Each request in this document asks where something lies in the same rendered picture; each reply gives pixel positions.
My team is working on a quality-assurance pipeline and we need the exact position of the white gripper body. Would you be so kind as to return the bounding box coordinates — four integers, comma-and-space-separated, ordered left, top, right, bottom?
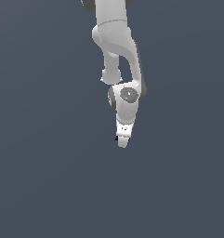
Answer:
115, 119, 136, 139

